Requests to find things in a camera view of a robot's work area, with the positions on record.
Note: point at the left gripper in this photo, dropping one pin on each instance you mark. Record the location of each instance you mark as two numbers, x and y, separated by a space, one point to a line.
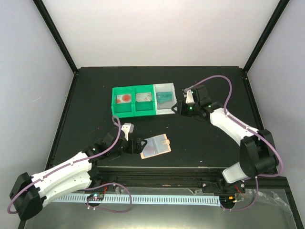
132 150

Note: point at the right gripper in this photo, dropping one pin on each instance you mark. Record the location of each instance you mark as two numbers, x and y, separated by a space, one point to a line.
180 109

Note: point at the beige card holder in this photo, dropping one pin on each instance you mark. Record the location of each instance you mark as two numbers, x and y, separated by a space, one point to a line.
155 146

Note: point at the white bin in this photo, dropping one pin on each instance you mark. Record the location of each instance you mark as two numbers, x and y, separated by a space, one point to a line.
164 87

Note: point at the teal VIP card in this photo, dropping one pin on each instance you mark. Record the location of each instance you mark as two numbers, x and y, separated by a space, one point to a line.
164 102
164 95

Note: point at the green bin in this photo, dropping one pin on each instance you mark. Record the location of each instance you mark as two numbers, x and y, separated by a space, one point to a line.
122 110
144 108

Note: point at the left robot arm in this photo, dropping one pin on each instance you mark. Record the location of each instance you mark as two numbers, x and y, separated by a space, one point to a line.
30 194

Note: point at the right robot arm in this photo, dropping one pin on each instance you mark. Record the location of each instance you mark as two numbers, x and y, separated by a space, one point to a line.
258 156

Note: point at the white card in bin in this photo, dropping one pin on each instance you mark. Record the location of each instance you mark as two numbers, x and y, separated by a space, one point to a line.
143 97

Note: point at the red circle card in bin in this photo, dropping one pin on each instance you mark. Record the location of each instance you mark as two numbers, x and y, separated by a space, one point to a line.
123 98

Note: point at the small circuit board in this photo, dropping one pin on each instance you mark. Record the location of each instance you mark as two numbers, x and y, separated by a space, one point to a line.
95 197

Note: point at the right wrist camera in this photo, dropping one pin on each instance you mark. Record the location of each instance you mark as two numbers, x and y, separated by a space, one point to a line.
189 100

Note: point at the black aluminium rail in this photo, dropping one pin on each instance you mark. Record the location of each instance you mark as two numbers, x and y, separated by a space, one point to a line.
154 177

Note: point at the white slotted cable duct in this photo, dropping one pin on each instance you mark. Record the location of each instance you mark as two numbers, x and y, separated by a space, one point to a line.
143 199

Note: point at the black frame post right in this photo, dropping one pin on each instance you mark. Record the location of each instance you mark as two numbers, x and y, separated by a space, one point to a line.
280 8

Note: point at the black frame post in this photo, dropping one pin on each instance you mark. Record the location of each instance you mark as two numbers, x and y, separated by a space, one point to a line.
55 33
280 8

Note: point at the black frame post left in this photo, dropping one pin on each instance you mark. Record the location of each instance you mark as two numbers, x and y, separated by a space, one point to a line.
55 33

